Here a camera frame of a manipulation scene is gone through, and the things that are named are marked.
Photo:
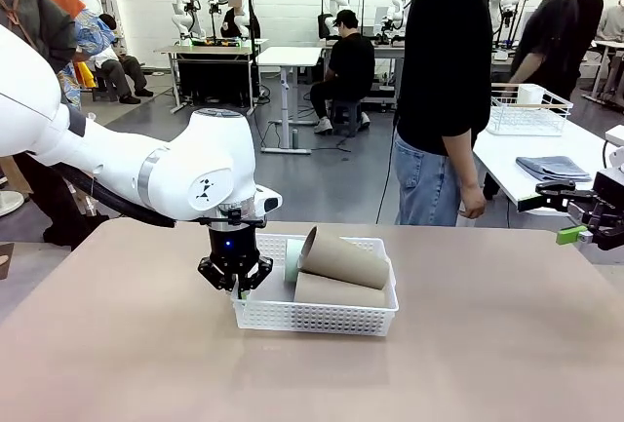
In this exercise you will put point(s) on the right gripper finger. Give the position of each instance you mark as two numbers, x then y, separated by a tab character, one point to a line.
570	236
556	195

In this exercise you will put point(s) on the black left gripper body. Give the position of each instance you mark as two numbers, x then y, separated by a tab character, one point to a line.
233	246

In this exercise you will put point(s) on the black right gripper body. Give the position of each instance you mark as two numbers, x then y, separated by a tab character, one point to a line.
609	212

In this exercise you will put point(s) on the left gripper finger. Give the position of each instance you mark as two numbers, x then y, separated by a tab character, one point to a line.
258	273
217	276

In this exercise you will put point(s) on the blue towel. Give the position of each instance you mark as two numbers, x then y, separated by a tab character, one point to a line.
553	168

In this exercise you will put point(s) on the pale green cup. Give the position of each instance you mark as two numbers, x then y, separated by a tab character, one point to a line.
291	261

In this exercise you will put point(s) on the white perforated plastic basket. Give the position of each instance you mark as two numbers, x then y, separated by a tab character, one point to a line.
312	317

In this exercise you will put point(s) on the brown paper cup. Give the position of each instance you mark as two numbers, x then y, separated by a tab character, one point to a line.
346	261
341	295

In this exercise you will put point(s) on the person's right forearm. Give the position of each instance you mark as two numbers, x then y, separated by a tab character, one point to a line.
463	164

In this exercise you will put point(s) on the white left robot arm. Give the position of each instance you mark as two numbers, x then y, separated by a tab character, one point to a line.
185	168

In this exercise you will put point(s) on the person's right hand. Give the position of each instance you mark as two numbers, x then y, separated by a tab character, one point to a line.
474	203

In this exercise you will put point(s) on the white side table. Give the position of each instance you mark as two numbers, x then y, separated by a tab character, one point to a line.
507	168

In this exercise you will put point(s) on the white cup in rack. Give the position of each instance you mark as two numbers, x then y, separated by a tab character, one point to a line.
530	94

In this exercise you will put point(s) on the standing person in black t-shirt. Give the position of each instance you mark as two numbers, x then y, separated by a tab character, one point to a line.
551	37

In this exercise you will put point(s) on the grey stool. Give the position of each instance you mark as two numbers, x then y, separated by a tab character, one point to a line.
347	115

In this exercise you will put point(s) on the person in black shirt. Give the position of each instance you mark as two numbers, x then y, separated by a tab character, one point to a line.
439	51

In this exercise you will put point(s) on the white height-adjustable desk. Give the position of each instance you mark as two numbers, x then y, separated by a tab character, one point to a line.
290	56

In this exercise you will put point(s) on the grey table with black underside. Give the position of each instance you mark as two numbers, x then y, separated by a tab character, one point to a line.
209	49

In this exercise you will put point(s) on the brown board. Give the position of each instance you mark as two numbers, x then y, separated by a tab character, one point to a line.
6	261

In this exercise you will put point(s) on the seated person in dark trousers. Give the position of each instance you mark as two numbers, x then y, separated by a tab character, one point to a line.
117	68

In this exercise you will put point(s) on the white round fan base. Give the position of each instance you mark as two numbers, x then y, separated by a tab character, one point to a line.
10	203

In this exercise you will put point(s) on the seated person in black clothes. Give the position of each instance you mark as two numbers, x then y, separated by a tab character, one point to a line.
351	61

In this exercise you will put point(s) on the background operator in black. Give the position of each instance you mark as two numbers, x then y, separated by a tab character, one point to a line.
241	22

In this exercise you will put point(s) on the grey background work table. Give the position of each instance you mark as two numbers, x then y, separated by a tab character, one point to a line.
385	49

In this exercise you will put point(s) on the blue patterned shirt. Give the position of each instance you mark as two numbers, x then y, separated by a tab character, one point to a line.
90	32

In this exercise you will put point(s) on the person in grey-green vest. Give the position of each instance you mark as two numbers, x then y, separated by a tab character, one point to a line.
29	3

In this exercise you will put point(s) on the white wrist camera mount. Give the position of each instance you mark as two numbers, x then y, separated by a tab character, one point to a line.
616	135

